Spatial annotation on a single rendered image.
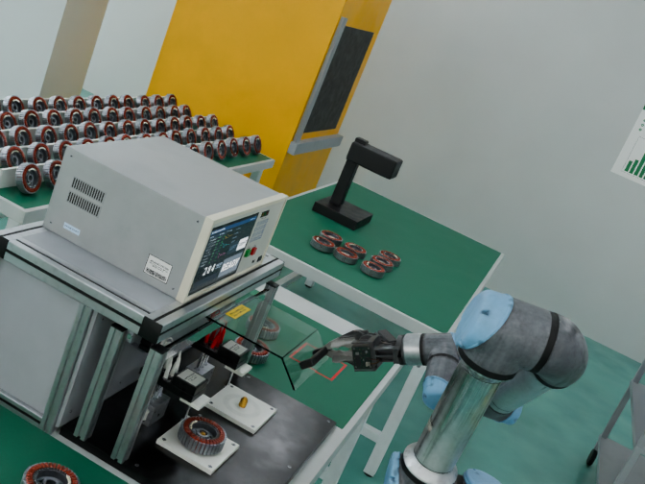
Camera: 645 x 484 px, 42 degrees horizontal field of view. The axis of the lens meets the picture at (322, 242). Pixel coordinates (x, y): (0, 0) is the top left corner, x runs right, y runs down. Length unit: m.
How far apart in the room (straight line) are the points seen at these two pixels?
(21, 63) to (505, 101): 3.69
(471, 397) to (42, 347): 0.93
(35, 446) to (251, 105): 3.96
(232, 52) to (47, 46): 1.18
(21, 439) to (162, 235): 0.53
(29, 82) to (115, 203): 4.01
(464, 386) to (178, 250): 0.68
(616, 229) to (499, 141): 1.17
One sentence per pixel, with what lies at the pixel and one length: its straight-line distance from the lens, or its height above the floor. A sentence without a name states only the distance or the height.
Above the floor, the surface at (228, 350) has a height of 0.92.
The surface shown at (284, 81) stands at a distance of 5.51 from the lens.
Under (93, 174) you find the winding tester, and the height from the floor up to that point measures 1.29.
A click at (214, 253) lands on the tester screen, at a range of 1.88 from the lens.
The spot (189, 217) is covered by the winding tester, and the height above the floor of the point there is 1.30.
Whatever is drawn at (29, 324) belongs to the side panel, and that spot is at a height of 0.96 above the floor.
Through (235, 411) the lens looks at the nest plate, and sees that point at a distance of 2.21.
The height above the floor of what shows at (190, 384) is 0.92.
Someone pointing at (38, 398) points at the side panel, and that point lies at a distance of 1.98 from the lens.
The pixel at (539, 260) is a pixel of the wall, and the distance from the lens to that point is 7.14.
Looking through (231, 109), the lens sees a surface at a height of 0.82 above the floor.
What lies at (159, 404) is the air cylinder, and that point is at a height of 0.82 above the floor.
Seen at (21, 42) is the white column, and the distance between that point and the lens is 5.90.
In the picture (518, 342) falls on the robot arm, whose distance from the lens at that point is 1.50.
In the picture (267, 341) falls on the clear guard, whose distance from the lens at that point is 1.95.
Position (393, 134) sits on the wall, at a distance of 7.21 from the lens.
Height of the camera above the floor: 1.88
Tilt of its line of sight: 17 degrees down
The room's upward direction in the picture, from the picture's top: 23 degrees clockwise
